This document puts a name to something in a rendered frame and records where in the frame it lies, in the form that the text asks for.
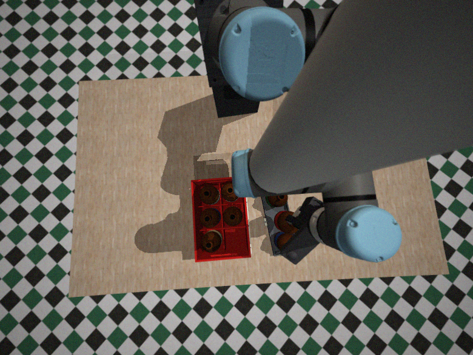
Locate brown bottle with red label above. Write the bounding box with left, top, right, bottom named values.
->
left=274, top=211, right=298, bottom=234

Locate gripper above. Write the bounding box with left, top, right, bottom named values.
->
left=285, top=196, right=324, bottom=238

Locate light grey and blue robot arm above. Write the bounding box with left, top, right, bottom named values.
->
left=208, top=0, right=473, bottom=265

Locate brown bottle with blue label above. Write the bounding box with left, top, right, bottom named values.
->
left=274, top=231, right=293, bottom=250

